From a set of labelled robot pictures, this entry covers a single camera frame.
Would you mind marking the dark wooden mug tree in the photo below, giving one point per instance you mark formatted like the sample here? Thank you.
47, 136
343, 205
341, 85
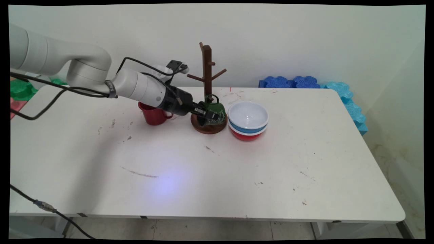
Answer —
207, 67

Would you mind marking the dark blue foam mat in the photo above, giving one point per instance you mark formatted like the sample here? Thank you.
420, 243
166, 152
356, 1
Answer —
276, 82
306, 82

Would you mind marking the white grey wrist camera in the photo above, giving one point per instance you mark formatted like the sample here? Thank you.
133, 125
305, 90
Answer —
169, 69

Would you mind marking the red bowl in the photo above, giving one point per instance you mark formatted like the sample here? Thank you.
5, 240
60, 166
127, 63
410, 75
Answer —
245, 136

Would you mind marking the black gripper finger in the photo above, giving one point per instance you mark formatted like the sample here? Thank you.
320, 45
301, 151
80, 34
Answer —
209, 116
202, 107

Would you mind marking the red enamel mug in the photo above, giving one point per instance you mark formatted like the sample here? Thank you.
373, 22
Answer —
152, 117

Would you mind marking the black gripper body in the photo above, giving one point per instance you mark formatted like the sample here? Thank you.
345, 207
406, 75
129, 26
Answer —
178, 101

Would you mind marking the red foam mat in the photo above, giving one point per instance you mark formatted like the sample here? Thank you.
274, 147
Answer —
17, 105

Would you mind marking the grey metal table leg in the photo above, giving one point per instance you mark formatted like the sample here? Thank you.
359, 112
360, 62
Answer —
67, 226
405, 229

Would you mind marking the blue bowl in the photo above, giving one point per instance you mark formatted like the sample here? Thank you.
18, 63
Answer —
237, 128

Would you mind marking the green enamel mug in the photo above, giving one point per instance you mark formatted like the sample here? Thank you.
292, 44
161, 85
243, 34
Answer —
220, 109

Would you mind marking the white bowl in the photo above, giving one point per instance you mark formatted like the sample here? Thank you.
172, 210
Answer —
248, 114

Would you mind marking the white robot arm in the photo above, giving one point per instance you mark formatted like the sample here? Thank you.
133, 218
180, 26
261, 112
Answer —
78, 64

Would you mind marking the light blue foam mat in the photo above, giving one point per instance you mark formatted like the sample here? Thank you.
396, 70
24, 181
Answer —
352, 108

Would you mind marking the green foam mat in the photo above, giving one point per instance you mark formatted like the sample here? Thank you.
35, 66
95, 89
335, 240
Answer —
20, 91

